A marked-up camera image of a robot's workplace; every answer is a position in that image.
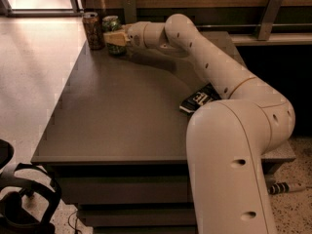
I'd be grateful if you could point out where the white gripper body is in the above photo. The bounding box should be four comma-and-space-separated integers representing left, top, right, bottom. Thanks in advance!
127, 21, 167, 49

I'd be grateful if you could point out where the green soda can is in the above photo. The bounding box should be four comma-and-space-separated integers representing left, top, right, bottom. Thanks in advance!
102, 16, 127, 56

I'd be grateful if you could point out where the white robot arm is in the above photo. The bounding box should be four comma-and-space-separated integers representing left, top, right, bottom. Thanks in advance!
104, 14, 295, 234

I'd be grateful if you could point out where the orange soda can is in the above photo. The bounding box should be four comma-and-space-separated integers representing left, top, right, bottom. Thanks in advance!
82, 12, 104, 50

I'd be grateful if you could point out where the blue kettle chips bag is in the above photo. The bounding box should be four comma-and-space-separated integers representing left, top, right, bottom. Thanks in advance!
179, 84, 220, 114

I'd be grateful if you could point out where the grey drawer cabinet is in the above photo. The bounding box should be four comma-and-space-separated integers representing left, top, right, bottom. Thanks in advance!
31, 31, 296, 234

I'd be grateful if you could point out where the black office chair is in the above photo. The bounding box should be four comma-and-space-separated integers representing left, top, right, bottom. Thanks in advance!
0, 139, 61, 234

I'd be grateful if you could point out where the black and white power strip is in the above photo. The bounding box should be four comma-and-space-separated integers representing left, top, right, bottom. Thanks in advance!
268, 182, 306, 195

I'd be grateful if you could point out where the left metal rail bracket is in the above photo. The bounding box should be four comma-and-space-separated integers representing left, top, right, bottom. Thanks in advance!
122, 0, 137, 23

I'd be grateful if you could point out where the metal rail bracket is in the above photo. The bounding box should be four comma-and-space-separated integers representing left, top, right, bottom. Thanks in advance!
255, 0, 284, 41
122, 0, 137, 23

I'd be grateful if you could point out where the window frame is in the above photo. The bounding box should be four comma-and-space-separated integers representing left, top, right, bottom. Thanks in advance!
0, 0, 82, 17

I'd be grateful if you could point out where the right metal rail bracket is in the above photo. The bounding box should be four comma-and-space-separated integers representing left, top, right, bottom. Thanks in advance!
255, 0, 284, 41

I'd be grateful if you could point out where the horizontal metal rail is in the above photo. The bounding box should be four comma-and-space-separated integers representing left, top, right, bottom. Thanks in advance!
196, 23, 312, 30

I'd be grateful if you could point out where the black cable left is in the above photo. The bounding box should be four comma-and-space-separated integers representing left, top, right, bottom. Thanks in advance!
67, 211, 82, 234

